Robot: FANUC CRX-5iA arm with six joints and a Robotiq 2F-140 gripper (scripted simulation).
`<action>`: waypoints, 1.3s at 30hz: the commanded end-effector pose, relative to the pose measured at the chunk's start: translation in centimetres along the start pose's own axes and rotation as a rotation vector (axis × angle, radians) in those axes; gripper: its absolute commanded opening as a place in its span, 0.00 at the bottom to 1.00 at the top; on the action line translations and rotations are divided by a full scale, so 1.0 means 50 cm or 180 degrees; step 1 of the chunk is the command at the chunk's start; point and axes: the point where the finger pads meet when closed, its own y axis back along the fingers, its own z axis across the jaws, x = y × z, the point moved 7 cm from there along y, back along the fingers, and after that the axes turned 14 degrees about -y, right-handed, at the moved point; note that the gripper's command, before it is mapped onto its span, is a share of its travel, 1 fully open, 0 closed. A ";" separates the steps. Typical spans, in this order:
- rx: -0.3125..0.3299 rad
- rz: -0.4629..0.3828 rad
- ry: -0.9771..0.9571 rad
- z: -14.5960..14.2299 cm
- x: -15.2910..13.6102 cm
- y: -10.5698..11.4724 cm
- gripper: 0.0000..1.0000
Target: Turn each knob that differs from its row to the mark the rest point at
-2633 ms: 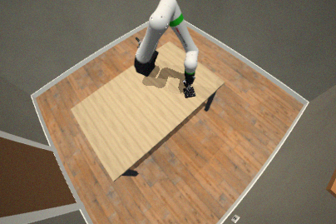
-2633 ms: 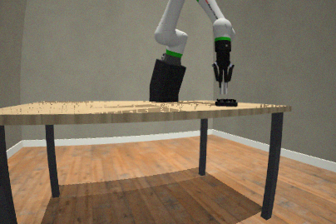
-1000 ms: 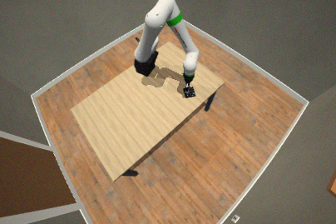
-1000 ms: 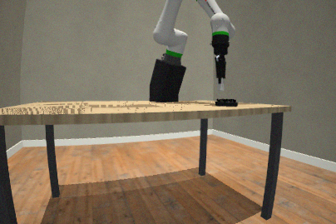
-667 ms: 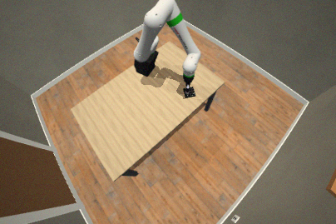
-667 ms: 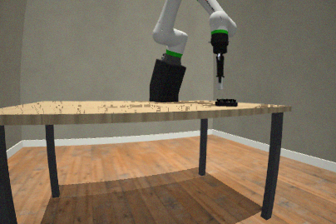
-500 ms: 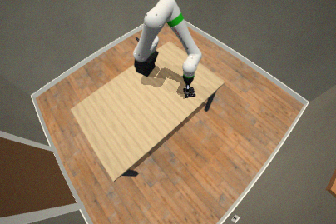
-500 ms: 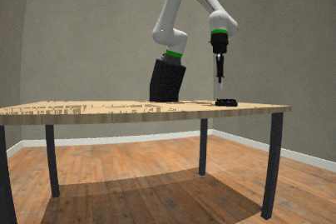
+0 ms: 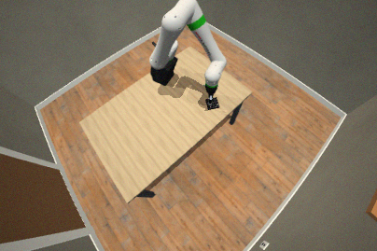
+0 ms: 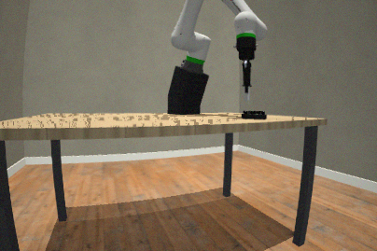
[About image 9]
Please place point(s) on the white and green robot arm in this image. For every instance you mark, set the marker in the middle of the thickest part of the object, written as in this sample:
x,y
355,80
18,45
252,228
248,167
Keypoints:
x,y
188,12

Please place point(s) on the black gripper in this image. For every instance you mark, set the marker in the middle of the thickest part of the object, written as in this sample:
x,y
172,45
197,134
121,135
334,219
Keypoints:
x,y
210,95

